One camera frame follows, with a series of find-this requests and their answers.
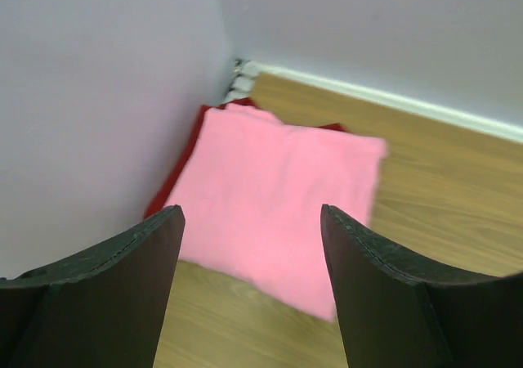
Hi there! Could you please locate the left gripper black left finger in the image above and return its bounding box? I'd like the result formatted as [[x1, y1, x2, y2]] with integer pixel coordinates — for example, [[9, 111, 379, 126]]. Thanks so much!
[[1, 205, 185, 367]]

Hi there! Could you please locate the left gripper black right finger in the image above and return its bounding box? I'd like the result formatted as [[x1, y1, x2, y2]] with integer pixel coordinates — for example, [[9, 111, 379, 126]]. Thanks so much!
[[321, 205, 522, 367]]

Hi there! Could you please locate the pink t shirt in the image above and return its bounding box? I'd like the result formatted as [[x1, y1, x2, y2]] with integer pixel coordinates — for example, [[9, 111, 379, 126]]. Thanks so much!
[[168, 103, 387, 321]]

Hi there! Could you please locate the folded red t shirt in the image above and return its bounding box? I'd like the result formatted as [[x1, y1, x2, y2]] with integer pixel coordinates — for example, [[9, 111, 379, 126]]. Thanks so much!
[[142, 97, 351, 220]]

